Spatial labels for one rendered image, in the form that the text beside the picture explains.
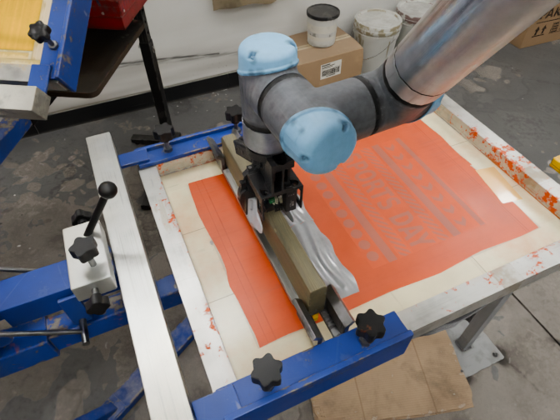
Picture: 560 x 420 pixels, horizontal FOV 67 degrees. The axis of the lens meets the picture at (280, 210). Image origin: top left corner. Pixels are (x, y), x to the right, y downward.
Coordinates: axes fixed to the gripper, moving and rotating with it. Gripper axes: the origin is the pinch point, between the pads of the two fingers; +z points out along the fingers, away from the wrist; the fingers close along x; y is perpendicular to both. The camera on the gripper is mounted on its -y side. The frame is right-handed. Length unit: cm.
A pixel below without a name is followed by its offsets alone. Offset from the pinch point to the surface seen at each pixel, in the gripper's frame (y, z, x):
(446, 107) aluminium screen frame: -17, 2, 56
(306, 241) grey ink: 4.8, 4.7, 6.2
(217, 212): -9.8, 5.4, -7.0
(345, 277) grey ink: 15.0, 4.8, 9.0
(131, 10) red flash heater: -92, -3, -6
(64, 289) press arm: 3.2, -3.2, -35.1
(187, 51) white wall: -199, 71, 31
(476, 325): 13, 82, 75
